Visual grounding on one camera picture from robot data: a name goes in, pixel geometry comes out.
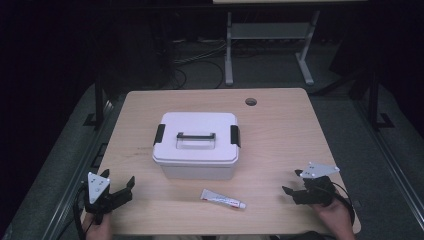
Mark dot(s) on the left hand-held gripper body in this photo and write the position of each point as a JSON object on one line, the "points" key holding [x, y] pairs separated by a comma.
{"points": [[96, 186]]}

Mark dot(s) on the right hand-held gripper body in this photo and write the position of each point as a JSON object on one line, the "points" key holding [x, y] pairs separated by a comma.
{"points": [[316, 191]]}

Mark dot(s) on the white ointment tube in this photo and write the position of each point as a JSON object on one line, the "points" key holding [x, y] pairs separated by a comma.
{"points": [[220, 199]]}

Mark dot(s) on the white plastic storage box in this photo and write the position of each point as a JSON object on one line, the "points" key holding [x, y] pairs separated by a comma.
{"points": [[196, 171]]}

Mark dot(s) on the person's right hand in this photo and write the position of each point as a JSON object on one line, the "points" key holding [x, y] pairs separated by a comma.
{"points": [[336, 220]]}

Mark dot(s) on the person's left hand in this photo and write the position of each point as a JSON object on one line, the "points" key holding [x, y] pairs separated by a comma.
{"points": [[100, 231]]}

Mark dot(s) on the black metal stand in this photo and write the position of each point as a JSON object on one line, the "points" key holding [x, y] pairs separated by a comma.
{"points": [[374, 100], [99, 100]]}

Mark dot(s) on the aluminium floor rail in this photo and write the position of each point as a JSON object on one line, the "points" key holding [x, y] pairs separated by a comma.
{"points": [[393, 173], [71, 196]]}

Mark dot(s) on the grey metal table frame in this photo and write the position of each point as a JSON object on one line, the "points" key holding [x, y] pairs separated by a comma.
{"points": [[266, 30]]}

